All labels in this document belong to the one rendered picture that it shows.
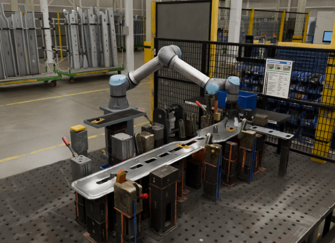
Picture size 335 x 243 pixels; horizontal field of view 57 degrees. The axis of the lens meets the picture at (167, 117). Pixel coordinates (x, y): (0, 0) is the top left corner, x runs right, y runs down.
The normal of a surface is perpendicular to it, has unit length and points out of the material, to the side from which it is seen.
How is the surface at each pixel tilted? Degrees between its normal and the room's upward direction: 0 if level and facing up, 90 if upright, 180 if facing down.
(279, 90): 90
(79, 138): 90
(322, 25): 90
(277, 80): 90
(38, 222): 0
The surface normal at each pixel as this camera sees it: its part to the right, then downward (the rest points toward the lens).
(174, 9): -0.74, 0.16
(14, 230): 0.02, -0.95
